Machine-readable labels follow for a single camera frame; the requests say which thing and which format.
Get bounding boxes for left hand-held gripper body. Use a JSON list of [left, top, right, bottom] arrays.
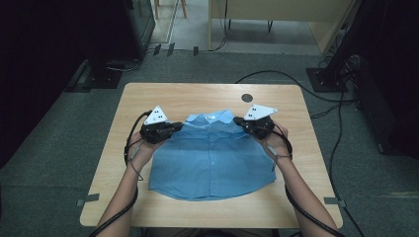
[[139, 105, 171, 145]]

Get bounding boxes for black equipment rack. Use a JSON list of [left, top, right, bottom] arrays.
[[342, 53, 419, 159]]

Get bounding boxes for left hand-held gripper black cable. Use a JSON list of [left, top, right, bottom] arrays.
[[88, 110, 153, 237]]

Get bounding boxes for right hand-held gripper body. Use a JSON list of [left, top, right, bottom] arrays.
[[243, 104, 279, 140]]

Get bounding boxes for grey tape strip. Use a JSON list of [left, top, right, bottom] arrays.
[[76, 193, 101, 207], [323, 196, 347, 208]]

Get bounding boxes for black metal stand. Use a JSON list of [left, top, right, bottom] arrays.
[[82, 48, 124, 90], [305, 0, 375, 93]]

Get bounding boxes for grey wrist cord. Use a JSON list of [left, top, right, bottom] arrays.
[[127, 148, 145, 182], [267, 145, 282, 173]]

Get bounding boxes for person's right hand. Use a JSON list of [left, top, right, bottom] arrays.
[[259, 120, 293, 165]]

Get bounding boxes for long black floor cable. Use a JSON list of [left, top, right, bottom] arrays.
[[328, 88, 367, 237], [234, 69, 359, 104]]

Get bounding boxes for person's left hand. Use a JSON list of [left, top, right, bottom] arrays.
[[126, 135, 160, 173]]

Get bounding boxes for glass cabinet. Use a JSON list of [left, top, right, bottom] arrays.
[[123, 0, 156, 60]]

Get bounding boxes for hand-held gripper black cable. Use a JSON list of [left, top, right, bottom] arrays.
[[88, 110, 153, 237], [270, 126, 346, 237]]

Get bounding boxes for beige wooden desk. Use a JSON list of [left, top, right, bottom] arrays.
[[208, 0, 359, 55]]

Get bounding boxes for light blue short-sleeved shirt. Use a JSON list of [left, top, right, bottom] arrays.
[[147, 109, 278, 201]]

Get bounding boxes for short black floor cable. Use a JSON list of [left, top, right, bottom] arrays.
[[309, 101, 359, 119]]

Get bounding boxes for dark curtain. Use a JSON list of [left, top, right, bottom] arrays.
[[0, 0, 132, 169], [359, 0, 419, 110]]

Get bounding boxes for hanging black cable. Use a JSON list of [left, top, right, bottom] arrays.
[[210, 0, 229, 52]]

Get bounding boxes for right hand-held gripper black cable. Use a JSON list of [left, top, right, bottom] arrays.
[[270, 126, 346, 237]]

